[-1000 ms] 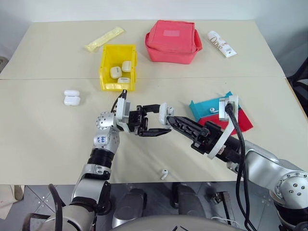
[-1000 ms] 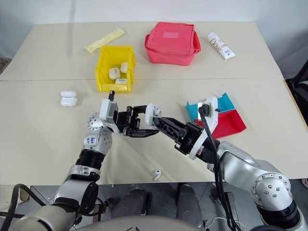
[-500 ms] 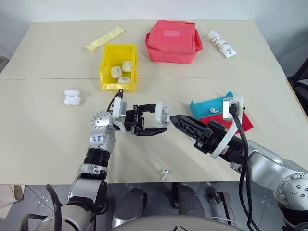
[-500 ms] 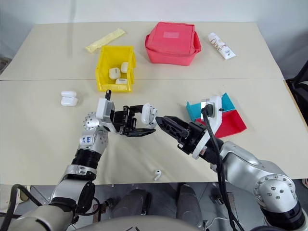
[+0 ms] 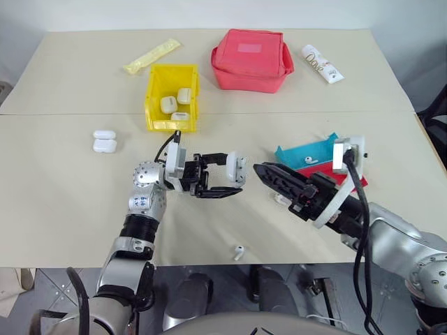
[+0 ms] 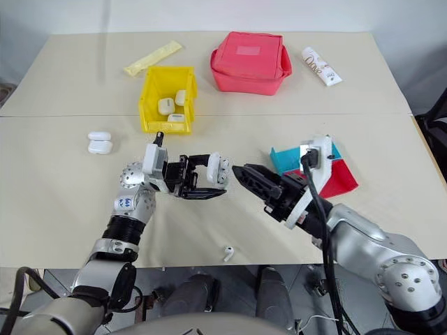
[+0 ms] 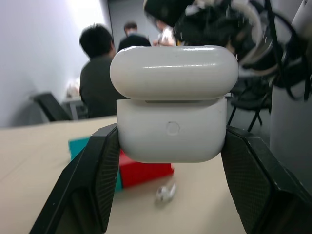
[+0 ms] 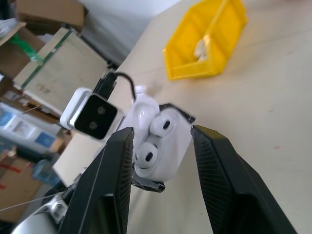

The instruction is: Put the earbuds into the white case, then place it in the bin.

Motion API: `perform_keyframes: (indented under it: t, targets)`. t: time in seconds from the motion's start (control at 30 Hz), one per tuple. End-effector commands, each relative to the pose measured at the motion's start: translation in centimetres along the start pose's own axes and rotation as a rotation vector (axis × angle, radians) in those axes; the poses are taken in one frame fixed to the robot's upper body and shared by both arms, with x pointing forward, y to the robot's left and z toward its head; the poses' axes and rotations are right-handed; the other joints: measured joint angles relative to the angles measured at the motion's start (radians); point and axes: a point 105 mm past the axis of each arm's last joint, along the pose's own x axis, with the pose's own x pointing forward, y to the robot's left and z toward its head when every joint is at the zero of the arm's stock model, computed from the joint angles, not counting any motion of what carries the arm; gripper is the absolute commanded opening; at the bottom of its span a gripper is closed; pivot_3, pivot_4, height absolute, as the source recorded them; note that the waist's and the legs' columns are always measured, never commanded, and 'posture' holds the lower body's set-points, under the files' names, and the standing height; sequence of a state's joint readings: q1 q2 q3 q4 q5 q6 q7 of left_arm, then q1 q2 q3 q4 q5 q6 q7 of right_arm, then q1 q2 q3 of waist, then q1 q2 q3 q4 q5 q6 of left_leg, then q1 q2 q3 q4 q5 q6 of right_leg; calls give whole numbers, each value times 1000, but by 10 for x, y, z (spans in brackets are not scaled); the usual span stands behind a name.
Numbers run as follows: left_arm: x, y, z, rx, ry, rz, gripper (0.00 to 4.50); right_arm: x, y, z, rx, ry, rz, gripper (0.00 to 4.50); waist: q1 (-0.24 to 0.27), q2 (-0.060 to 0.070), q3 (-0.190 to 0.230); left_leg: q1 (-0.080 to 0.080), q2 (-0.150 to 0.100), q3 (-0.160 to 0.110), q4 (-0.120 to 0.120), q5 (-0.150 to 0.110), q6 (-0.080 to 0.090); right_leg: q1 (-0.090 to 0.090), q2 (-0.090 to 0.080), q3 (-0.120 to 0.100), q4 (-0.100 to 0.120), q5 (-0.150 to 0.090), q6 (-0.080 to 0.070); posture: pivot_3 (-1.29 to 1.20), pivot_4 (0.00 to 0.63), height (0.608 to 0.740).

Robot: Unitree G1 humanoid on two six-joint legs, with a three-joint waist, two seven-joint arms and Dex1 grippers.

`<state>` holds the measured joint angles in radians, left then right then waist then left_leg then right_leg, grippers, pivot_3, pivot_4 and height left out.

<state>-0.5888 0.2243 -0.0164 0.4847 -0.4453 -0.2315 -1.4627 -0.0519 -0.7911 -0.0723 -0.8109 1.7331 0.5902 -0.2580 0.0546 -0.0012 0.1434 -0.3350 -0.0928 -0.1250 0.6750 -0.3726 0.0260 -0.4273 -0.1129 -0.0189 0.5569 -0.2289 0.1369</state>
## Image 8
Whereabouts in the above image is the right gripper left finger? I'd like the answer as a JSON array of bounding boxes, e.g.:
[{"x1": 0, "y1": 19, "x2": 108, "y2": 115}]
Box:
[{"x1": 57, "y1": 126, "x2": 135, "y2": 234}]

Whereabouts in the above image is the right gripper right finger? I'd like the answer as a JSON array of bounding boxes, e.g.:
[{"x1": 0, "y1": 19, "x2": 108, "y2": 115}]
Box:
[{"x1": 191, "y1": 124, "x2": 297, "y2": 234}]

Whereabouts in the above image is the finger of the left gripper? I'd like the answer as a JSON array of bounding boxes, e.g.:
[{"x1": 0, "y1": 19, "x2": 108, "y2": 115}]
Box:
[
  {"x1": 131, "y1": 175, "x2": 166, "y2": 193},
  {"x1": 159, "y1": 103, "x2": 196, "y2": 125}
]

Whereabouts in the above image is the white wireless earbud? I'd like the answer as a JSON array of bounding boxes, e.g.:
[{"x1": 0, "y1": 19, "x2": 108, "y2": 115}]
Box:
[
  {"x1": 134, "y1": 142, "x2": 159, "y2": 173},
  {"x1": 149, "y1": 113, "x2": 175, "y2": 139}
]

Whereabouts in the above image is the yellow plastic bin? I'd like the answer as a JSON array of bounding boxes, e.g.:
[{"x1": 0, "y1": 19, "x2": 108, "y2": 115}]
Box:
[{"x1": 161, "y1": 0, "x2": 249, "y2": 81}]

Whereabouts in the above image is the brown cardboard box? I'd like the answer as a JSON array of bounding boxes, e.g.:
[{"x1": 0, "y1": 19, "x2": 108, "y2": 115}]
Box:
[
  {"x1": 0, "y1": 21, "x2": 47, "y2": 79},
  {"x1": 15, "y1": 0, "x2": 89, "y2": 34},
  {"x1": 0, "y1": 158, "x2": 42, "y2": 224}
]

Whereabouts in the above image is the large green-taped flat carton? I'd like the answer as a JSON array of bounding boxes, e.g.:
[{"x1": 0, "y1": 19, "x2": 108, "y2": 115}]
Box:
[{"x1": 13, "y1": 27, "x2": 118, "y2": 116}]

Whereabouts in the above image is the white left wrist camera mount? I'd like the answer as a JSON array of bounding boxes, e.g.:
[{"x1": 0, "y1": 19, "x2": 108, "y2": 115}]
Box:
[{"x1": 59, "y1": 87, "x2": 124, "y2": 142}]

